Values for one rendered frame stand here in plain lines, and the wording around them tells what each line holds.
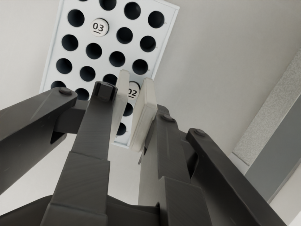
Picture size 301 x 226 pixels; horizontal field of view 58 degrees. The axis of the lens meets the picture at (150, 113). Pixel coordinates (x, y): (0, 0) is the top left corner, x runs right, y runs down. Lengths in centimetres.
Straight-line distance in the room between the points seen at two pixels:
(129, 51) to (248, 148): 106
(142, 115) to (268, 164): 10
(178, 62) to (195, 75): 2
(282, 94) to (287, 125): 100
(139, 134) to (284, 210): 10
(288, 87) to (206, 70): 95
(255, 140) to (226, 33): 99
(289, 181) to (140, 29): 15
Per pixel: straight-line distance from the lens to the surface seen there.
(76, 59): 22
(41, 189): 33
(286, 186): 19
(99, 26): 20
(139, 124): 15
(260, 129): 122
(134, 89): 21
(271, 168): 20
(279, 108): 121
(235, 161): 123
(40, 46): 27
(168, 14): 22
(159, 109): 17
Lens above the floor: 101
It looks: 69 degrees down
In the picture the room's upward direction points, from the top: 173 degrees clockwise
